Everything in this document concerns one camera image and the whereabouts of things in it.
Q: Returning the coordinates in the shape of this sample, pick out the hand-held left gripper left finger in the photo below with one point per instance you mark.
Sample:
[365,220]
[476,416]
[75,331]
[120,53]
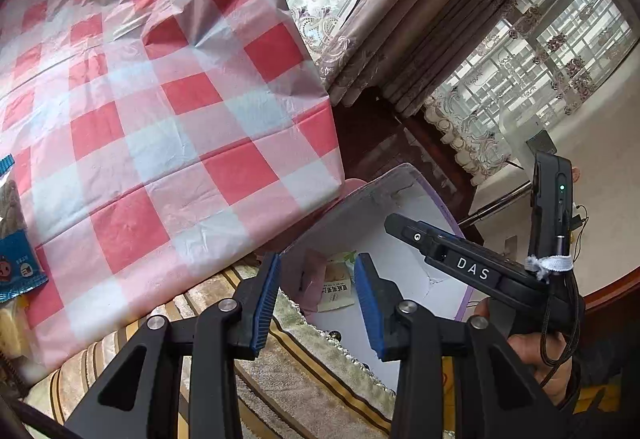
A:
[262,306]

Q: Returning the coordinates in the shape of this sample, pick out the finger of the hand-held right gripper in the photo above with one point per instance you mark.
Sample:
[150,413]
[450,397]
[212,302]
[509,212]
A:
[412,233]

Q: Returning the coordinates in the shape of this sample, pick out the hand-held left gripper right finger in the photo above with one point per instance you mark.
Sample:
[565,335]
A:
[367,311]

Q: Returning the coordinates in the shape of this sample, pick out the white box with purple rim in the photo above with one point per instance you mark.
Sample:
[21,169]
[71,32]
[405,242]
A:
[400,196]

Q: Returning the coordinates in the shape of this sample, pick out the clear snack packet blue edges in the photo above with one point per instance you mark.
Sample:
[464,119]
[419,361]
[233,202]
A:
[17,264]

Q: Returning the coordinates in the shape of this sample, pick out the pale yellow snack packet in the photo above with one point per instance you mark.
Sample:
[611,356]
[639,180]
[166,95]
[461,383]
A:
[12,329]

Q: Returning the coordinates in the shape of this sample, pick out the person's right forearm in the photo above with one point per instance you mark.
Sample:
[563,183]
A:
[600,394]

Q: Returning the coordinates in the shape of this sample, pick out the person's right hand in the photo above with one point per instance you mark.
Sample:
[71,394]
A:
[530,354]

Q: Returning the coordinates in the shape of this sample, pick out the white snack packet green top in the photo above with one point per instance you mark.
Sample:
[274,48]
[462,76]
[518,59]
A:
[337,291]

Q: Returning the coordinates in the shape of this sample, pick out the pink snack packet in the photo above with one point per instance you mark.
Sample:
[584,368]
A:
[314,279]

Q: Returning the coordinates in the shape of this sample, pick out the striped beige sofa cover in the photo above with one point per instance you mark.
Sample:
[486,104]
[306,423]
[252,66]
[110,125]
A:
[310,384]

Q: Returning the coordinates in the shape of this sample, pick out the beige patterned drape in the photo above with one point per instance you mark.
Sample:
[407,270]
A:
[365,19]
[475,19]

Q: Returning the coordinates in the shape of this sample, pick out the red checked plastic tablecloth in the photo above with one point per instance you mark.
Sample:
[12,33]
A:
[150,119]

